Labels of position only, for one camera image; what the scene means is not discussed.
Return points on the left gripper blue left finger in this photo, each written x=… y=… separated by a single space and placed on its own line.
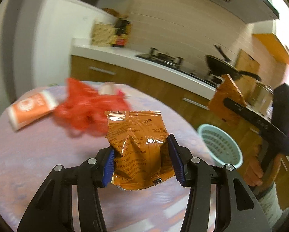
x=108 y=167

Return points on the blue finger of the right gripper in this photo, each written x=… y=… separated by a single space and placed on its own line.
x=236 y=107

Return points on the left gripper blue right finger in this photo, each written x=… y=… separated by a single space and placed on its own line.
x=175 y=153

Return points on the orange snack packet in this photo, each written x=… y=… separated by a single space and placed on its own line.
x=228 y=92
x=139 y=139

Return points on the red plastic bag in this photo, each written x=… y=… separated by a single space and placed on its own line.
x=85 y=109

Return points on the orange paper cup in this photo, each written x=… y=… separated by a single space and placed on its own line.
x=30 y=109

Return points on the right forearm grey sleeve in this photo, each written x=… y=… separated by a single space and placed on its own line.
x=270 y=205

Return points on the light blue trash basket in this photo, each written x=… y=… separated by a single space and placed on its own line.
x=222 y=147

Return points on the white kitchen countertop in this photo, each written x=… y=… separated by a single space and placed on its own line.
x=126 y=58

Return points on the person's right hand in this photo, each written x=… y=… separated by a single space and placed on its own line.
x=253 y=175

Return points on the wooden base cabinets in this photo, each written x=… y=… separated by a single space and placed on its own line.
x=185 y=103

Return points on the steel pot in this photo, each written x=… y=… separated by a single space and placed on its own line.
x=261 y=98

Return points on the black frying pan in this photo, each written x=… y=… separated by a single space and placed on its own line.
x=221 y=67

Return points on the wooden cutting board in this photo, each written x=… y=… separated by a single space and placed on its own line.
x=245 y=62

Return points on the black gas stove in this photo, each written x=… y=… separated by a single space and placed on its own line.
x=175 y=63

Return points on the pink paper cup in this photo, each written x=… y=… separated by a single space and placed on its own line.
x=110 y=88

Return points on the dark sauce bottle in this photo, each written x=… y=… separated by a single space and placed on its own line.
x=117 y=29

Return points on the beige woven basket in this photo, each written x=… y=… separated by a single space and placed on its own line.
x=102 y=34

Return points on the orange wall cabinet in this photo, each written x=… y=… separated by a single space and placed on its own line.
x=274 y=35

